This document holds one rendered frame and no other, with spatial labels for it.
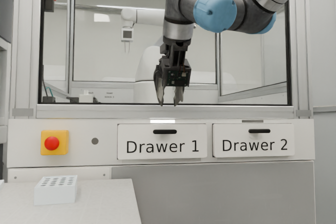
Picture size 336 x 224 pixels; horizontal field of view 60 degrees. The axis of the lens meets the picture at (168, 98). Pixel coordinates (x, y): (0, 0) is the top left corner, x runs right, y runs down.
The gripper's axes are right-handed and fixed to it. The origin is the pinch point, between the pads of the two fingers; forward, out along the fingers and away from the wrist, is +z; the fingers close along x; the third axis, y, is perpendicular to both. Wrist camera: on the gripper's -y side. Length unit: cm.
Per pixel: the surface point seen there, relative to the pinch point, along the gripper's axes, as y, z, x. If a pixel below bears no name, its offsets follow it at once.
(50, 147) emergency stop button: 4.4, 13.2, -33.0
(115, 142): -1.9, 16.9, -15.2
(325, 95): -110, 61, 150
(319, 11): -154, 5, 150
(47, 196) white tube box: 25.5, 9.0, -29.2
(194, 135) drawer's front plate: -1.6, 14.2, 10.4
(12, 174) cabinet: 3, 24, -45
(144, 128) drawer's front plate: -2.9, 12.4, -6.0
